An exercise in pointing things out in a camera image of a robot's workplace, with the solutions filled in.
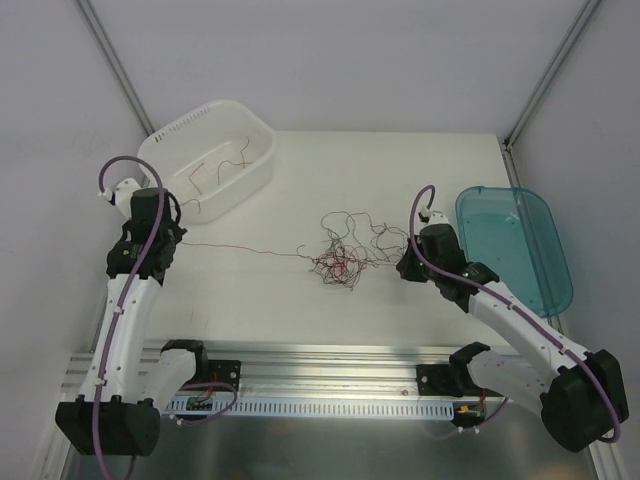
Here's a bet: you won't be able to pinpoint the red and black wires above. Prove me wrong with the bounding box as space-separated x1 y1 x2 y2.
294 209 416 291

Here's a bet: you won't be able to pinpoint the long red wire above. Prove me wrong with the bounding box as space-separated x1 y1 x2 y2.
169 198 314 261

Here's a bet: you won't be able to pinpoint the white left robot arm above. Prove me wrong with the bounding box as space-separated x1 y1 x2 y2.
55 188 210 456

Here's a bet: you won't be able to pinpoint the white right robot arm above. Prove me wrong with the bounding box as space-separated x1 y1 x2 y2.
396 221 629 452

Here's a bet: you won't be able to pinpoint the teal plastic bin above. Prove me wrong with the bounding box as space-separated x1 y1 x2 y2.
455 186 573 318

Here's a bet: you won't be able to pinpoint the white plastic basket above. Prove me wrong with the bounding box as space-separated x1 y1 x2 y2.
138 100 277 225

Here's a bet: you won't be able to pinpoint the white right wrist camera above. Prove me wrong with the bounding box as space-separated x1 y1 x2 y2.
417 205 450 226

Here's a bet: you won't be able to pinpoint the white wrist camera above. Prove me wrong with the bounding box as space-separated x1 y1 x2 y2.
99 177 141 209
417 205 450 226

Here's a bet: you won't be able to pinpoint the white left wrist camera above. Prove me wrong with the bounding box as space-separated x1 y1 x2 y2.
99 177 141 209

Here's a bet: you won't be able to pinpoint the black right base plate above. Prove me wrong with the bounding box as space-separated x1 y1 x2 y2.
415 364 456 396

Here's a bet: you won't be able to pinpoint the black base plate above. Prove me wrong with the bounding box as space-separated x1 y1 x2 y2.
415 364 456 396
205 360 242 390

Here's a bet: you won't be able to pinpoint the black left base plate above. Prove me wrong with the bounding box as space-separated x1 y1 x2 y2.
205 360 242 390

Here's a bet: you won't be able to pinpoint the red wire in basket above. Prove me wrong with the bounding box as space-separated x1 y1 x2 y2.
187 137 255 194

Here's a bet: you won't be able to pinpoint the white slotted cable duct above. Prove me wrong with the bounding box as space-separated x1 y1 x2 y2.
165 394 454 421

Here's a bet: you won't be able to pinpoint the right aluminium frame post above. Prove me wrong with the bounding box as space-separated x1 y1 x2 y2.
502 0 604 151

